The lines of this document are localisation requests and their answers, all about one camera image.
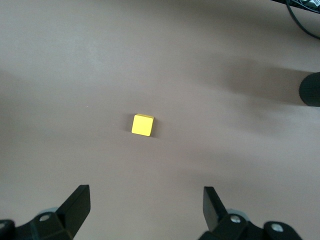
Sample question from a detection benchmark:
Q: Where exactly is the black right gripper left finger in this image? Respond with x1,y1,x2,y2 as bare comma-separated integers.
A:
0,184,90,240

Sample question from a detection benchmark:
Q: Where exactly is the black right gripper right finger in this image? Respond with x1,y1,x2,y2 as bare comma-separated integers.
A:
198,186,303,240

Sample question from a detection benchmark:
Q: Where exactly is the yellow wooden block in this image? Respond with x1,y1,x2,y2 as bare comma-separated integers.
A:
131,113,155,137

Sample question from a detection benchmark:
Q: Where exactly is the black cylinder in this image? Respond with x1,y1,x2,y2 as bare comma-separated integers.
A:
299,71,320,108

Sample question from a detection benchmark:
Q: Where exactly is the looped black cable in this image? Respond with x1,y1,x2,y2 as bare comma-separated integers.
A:
284,0,320,40

